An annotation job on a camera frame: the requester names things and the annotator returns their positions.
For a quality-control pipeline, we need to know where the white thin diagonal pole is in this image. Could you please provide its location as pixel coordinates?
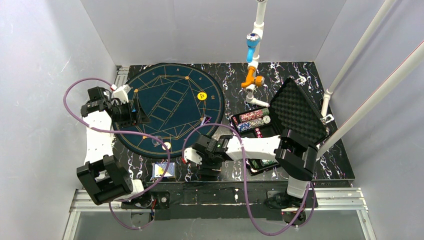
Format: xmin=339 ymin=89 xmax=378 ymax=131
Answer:
xmin=321 ymin=0 xmax=396 ymax=118

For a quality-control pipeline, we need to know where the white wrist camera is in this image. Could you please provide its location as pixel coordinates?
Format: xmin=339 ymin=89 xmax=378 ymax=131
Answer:
xmin=182 ymin=147 xmax=203 ymax=165
xmin=111 ymin=84 xmax=131 ymax=104

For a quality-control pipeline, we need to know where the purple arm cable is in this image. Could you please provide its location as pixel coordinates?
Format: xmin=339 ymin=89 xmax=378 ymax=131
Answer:
xmin=62 ymin=77 xmax=171 ymax=231
xmin=182 ymin=123 xmax=317 ymax=237

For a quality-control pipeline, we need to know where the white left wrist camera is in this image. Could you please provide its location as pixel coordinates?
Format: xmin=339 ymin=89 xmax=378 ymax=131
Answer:
xmin=111 ymin=84 xmax=131 ymax=104

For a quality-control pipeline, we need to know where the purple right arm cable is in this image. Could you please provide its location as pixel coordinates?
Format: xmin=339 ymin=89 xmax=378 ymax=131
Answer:
xmin=182 ymin=123 xmax=317 ymax=237

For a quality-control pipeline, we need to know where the white diagonal frame pole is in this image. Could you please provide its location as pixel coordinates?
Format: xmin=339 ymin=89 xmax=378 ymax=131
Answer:
xmin=316 ymin=42 xmax=424 ymax=160

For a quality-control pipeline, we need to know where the yellow big blind button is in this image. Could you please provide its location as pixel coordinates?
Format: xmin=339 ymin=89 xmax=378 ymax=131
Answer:
xmin=197 ymin=92 xmax=208 ymax=101

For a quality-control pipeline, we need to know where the clear dealer button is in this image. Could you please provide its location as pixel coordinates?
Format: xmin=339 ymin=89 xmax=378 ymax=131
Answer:
xmin=151 ymin=135 xmax=163 ymax=147

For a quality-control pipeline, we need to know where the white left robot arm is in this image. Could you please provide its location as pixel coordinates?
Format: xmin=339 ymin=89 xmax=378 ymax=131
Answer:
xmin=76 ymin=84 xmax=149 ymax=205

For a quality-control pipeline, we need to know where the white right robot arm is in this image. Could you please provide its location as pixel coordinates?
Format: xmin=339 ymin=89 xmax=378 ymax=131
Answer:
xmin=183 ymin=129 xmax=318 ymax=199

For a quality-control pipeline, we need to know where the round dark blue poker mat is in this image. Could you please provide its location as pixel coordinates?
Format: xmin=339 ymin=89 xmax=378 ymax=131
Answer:
xmin=113 ymin=63 xmax=225 ymax=159

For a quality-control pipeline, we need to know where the black poker chip case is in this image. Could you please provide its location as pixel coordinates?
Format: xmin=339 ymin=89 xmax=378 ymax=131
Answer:
xmin=230 ymin=78 xmax=329 ymax=175

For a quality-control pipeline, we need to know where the white pipe camera stand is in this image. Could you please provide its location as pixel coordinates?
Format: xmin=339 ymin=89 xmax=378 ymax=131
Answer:
xmin=241 ymin=0 xmax=269 ymax=107

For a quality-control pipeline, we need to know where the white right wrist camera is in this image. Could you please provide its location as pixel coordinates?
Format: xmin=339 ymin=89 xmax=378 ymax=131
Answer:
xmin=182 ymin=147 xmax=203 ymax=165

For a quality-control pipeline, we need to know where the red and green chip row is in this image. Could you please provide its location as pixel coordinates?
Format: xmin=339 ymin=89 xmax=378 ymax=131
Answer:
xmin=239 ymin=107 xmax=270 ymax=123

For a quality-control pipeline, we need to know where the aluminium frame rail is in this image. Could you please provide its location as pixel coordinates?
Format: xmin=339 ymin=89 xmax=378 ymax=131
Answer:
xmin=62 ymin=66 xmax=130 ymax=240

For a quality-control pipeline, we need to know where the yellow poker chip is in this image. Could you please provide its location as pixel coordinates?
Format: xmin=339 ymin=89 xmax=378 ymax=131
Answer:
xmin=164 ymin=142 xmax=171 ymax=150

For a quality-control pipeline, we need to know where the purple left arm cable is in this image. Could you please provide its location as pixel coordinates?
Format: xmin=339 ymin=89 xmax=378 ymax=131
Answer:
xmin=62 ymin=77 xmax=171 ymax=231

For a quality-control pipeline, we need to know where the green and purple chip row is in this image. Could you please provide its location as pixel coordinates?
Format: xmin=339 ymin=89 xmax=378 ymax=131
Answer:
xmin=249 ymin=159 xmax=277 ymax=169

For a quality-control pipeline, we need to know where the boxed deck of playing cards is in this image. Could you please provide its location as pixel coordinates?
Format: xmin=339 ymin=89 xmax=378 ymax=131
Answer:
xmin=152 ymin=162 xmax=176 ymax=179

